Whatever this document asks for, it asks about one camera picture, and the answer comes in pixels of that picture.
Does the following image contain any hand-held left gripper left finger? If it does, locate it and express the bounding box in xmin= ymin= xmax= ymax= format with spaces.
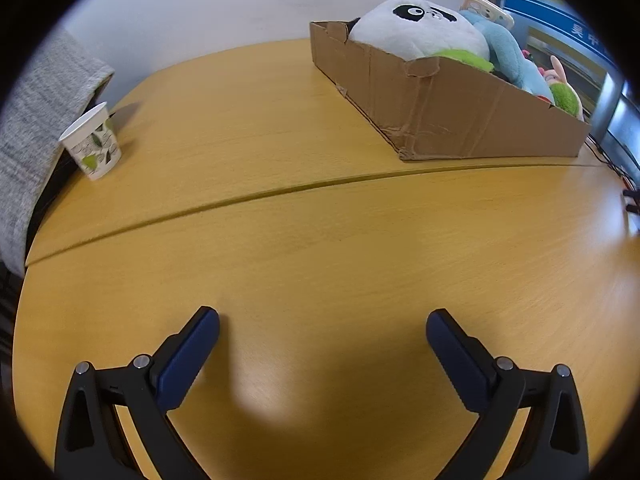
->
xmin=54 ymin=306 xmax=221 ymax=480

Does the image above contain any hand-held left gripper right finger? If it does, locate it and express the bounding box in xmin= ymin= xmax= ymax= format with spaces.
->
xmin=426 ymin=309 xmax=590 ymax=480

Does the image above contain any brown cardboard box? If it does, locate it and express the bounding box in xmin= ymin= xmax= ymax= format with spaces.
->
xmin=309 ymin=19 xmax=592 ymax=162

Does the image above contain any light blue plush toy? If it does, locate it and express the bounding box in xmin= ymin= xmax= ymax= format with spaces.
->
xmin=459 ymin=9 xmax=556 ymax=106

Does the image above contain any panda plush toy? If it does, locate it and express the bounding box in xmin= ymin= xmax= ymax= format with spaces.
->
xmin=347 ymin=0 xmax=496 ymax=73

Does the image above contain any leaf print paper cup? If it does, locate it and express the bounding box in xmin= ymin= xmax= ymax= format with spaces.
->
xmin=58 ymin=101 xmax=122 ymax=182

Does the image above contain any grey fabric chair back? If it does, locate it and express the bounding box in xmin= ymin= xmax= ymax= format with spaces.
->
xmin=0 ymin=27 xmax=116 ymax=278

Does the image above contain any plush doll with green hat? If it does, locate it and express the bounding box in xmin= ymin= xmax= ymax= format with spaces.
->
xmin=542 ymin=55 xmax=585 ymax=121

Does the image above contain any black monitor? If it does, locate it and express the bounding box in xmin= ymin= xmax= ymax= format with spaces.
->
xmin=602 ymin=92 xmax=640 ymax=176

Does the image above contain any blue window banner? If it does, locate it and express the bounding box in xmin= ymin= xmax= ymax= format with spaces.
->
xmin=502 ymin=0 xmax=621 ymax=68

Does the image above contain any black cable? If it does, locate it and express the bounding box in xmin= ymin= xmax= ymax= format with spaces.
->
xmin=586 ymin=132 xmax=640 ymax=213

